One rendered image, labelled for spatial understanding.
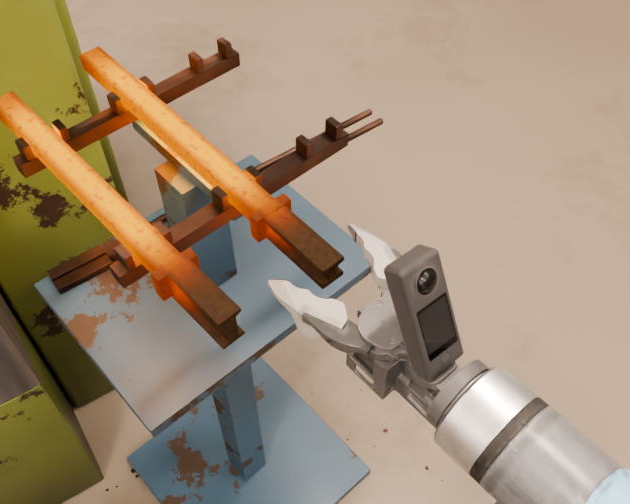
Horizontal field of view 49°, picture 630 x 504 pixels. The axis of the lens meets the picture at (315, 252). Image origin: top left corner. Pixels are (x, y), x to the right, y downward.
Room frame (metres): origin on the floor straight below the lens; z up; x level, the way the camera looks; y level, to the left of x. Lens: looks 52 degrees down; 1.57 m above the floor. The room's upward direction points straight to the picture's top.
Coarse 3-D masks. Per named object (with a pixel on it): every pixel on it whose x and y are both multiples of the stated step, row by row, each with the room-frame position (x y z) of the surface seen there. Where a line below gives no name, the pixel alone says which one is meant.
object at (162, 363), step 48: (288, 192) 0.75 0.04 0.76; (240, 240) 0.65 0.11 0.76; (336, 240) 0.65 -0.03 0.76; (48, 288) 0.57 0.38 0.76; (96, 288) 0.57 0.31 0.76; (144, 288) 0.57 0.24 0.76; (240, 288) 0.57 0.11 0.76; (336, 288) 0.57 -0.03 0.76; (96, 336) 0.49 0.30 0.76; (144, 336) 0.49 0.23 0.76; (192, 336) 0.49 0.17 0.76; (144, 384) 0.42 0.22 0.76; (192, 384) 0.42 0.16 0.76
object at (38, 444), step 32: (0, 288) 0.78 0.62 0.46; (32, 352) 0.68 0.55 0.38; (0, 416) 0.52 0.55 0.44; (32, 416) 0.54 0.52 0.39; (64, 416) 0.58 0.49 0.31; (0, 448) 0.50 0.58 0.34; (32, 448) 0.52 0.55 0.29; (64, 448) 0.55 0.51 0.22; (0, 480) 0.48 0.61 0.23; (32, 480) 0.50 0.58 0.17; (64, 480) 0.53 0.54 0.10; (96, 480) 0.56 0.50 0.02
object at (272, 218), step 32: (96, 64) 0.72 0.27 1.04; (128, 96) 0.66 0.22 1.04; (160, 128) 0.60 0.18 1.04; (192, 128) 0.60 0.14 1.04; (192, 160) 0.55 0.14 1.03; (224, 160) 0.55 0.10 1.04; (256, 192) 0.50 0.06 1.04; (256, 224) 0.45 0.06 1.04; (288, 224) 0.45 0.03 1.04; (288, 256) 0.43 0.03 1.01; (320, 256) 0.41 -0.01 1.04
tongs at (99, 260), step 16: (368, 112) 0.93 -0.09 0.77; (368, 128) 0.89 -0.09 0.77; (272, 160) 0.81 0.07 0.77; (80, 256) 0.62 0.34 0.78; (96, 256) 0.62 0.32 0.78; (112, 256) 0.62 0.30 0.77; (48, 272) 0.59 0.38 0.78; (64, 272) 0.59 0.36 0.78; (80, 272) 0.59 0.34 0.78; (96, 272) 0.59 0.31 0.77; (64, 288) 0.56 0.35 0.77
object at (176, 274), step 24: (24, 120) 0.61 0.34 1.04; (48, 144) 0.57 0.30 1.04; (48, 168) 0.56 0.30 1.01; (72, 168) 0.54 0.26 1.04; (72, 192) 0.52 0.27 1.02; (96, 192) 0.50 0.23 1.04; (96, 216) 0.48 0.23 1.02; (120, 216) 0.47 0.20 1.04; (120, 240) 0.45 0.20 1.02; (144, 240) 0.43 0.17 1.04; (144, 264) 0.42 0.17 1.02; (168, 264) 0.40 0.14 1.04; (192, 264) 0.40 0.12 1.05; (168, 288) 0.39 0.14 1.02; (192, 288) 0.37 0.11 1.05; (216, 288) 0.37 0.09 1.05; (192, 312) 0.37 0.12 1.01; (216, 312) 0.34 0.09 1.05; (216, 336) 0.34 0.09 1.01; (240, 336) 0.34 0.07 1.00
